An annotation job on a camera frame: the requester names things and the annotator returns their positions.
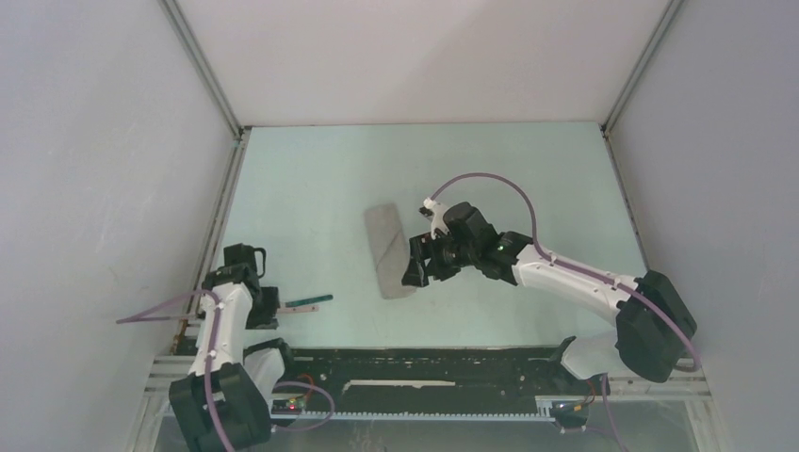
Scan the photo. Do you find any right white base arm link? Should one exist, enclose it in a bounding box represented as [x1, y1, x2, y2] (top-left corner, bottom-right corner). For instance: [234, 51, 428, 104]
[550, 331, 627, 380]

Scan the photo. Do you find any white slotted cable duct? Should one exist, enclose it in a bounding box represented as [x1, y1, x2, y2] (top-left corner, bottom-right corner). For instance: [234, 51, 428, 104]
[271, 398, 578, 422]

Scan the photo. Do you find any grey cloth napkin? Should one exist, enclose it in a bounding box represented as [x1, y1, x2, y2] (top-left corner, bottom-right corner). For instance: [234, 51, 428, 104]
[364, 202, 416, 300]

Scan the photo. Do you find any left aluminium frame post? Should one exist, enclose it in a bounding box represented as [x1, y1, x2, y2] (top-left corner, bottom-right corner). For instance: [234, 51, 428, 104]
[158, 0, 245, 139]

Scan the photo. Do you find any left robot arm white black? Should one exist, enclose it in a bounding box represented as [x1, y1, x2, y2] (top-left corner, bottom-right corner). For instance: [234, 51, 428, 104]
[168, 244, 298, 451]

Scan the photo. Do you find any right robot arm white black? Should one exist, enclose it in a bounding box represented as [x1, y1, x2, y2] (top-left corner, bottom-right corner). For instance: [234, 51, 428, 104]
[401, 199, 697, 394]

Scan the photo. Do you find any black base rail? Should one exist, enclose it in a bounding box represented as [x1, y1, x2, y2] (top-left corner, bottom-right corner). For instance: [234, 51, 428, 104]
[284, 347, 603, 414]

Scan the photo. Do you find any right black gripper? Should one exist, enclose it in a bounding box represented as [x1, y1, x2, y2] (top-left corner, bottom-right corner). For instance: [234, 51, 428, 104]
[401, 229, 478, 289]

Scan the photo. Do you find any right aluminium frame post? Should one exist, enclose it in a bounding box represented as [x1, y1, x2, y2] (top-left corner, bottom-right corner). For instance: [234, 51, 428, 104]
[601, 0, 686, 138]

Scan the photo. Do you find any aluminium frame post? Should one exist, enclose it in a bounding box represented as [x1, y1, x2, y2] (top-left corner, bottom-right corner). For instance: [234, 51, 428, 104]
[601, 0, 686, 138]
[158, 0, 245, 139]

